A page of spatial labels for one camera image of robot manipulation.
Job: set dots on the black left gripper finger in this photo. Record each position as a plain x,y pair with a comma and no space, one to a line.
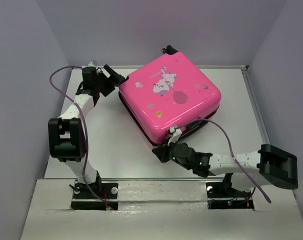
105,88
114,77

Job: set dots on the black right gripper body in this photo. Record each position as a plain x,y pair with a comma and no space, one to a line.
173,157

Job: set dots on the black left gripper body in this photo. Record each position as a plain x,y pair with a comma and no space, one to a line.
100,82

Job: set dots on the pink hard-shell suitcase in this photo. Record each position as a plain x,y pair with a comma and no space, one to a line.
169,91

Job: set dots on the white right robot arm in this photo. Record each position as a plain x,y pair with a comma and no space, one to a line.
269,165

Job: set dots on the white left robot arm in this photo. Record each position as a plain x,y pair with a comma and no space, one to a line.
68,134

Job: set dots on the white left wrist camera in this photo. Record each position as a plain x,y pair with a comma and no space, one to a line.
92,63

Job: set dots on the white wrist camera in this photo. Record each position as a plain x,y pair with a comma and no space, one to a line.
92,63
175,133

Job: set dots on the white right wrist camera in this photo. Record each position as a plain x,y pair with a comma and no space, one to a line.
175,133

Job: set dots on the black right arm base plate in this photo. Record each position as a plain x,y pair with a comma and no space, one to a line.
219,198

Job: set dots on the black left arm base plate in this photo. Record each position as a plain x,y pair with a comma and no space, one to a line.
105,199

